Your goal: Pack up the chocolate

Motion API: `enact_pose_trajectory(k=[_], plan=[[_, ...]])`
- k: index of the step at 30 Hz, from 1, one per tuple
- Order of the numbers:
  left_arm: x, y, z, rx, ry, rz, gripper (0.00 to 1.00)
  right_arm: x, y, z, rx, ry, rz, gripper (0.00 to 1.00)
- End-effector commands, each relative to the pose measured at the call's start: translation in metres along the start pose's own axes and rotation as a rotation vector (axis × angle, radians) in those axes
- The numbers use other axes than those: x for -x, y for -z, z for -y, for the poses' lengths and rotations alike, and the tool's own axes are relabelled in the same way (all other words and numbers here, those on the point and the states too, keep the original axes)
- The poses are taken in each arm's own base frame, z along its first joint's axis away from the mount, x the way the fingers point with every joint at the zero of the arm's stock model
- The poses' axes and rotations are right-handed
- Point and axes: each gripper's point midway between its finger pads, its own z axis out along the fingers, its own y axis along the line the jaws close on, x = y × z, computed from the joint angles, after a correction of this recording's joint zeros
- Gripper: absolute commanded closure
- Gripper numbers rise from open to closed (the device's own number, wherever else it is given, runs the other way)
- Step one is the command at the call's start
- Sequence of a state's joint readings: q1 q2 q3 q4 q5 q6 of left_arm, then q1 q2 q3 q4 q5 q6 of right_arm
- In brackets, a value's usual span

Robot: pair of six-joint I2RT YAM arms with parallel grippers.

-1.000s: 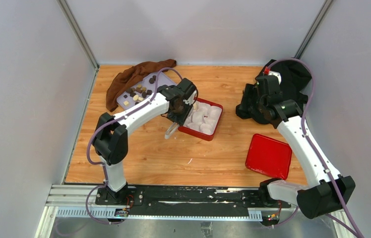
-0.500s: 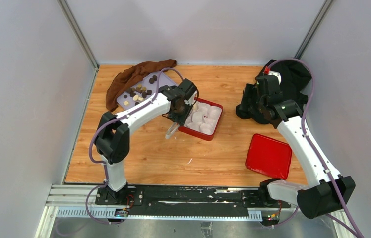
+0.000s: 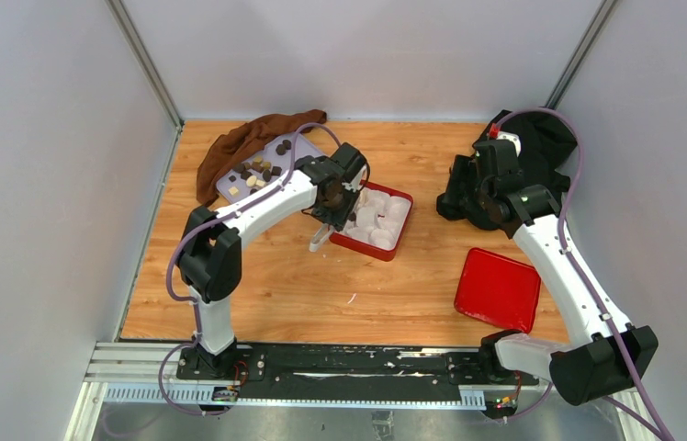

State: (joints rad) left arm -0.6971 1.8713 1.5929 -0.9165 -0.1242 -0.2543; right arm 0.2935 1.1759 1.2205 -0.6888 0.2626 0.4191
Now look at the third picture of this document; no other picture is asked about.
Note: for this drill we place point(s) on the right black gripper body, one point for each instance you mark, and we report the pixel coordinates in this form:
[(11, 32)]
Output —
[(476, 191)]

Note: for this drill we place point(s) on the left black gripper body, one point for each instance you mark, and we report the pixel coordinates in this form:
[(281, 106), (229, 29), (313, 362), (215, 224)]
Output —
[(337, 212)]

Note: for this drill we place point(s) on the metal tongs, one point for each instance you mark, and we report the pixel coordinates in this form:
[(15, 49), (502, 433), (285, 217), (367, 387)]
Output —
[(321, 236)]

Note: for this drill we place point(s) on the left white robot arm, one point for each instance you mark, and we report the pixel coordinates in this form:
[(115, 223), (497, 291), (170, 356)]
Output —
[(209, 257)]

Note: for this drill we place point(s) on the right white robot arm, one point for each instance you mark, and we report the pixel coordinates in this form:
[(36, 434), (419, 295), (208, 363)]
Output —
[(606, 353)]

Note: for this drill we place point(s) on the red chocolate box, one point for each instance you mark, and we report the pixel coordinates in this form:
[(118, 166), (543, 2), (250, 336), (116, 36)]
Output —
[(370, 210)]

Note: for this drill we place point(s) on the white paper cup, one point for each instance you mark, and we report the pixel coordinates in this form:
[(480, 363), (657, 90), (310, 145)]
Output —
[(382, 239), (397, 209)]

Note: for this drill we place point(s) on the lavender tray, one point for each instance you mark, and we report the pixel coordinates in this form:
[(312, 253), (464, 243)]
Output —
[(263, 168)]

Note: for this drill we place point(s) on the black cloth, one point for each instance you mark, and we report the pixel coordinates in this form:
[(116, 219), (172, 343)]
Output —
[(546, 144)]

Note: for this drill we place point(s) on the red box lid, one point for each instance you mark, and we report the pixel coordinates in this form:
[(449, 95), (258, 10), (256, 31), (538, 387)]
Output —
[(498, 290)]

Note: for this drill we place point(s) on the brown cloth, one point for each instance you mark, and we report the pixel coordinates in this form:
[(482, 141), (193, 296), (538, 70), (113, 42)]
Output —
[(240, 143)]

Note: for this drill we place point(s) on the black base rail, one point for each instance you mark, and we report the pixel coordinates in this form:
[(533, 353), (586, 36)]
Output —
[(348, 373)]

